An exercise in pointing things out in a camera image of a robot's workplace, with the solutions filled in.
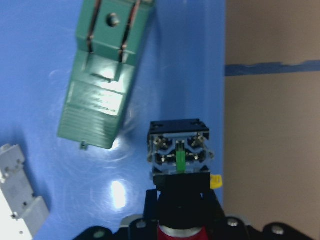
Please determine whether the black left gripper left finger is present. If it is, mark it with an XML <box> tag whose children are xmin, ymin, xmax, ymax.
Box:
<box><xmin>143</xmin><ymin>189</ymin><xmax>158</xmax><ymax>222</ymax></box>

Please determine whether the blue plastic tray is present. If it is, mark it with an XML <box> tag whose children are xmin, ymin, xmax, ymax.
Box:
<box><xmin>0</xmin><ymin>0</ymin><xmax>227</xmax><ymax>240</ymax></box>

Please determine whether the black right-side left gripper right finger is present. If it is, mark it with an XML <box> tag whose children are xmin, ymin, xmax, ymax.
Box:
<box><xmin>200</xmin><ymin>190</ymin><xmax>226</xmax><ymax>220</ymax></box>

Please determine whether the white grey terminal block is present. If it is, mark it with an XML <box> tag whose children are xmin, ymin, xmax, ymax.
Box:
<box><xmin>0</xmin><ymin>144</ymin><xmax>50</xmax><ymax>240</ymax></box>

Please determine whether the green connector block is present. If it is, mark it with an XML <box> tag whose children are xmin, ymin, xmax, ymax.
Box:
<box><xmin>58</xmin><ymin>0</ymin><xmax>156</xmax><ymax>150</ymax></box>

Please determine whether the red emergency stop button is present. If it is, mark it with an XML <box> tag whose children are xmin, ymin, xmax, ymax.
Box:
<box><xmin>144</xmin><ymin>118</ymin><xmax>223</xmax><ymax>240</ymax></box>

